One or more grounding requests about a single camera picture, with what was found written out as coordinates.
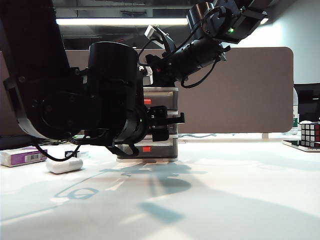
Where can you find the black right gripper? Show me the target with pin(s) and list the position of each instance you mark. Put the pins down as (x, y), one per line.
(162, 66)

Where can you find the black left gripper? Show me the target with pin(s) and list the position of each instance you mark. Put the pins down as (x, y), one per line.
(158, 133)

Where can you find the white plastic drawer cabinet frame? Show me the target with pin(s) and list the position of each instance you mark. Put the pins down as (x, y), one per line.
(162, 88)

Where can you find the white earphone case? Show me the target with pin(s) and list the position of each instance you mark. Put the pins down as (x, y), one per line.
(65, 166)

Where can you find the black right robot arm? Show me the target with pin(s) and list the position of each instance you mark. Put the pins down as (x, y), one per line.
(200, 55)

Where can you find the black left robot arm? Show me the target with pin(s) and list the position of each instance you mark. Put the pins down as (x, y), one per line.
(62, 100)

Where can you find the brown desk partition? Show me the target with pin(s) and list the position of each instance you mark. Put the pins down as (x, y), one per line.
(237, 87)

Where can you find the long ceiling light strip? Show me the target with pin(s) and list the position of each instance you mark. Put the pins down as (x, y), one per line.
(112, 21)

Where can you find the white partition foot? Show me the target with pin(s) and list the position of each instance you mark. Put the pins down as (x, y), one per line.
(264, 136)

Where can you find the small black and clear clip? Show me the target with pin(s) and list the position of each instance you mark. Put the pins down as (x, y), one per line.
(85, 155)

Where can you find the white flat tray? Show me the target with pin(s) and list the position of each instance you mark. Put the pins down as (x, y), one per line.
(292, 145)

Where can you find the black monitor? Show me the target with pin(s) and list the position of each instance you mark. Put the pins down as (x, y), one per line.
(308, 102)

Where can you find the black Rubik's cube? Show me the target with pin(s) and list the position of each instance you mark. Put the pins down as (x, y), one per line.
(310, 135)

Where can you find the purple and white box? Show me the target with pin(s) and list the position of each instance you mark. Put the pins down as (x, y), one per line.
(15, 157)

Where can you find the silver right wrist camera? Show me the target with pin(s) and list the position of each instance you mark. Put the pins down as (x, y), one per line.
(156, 35)

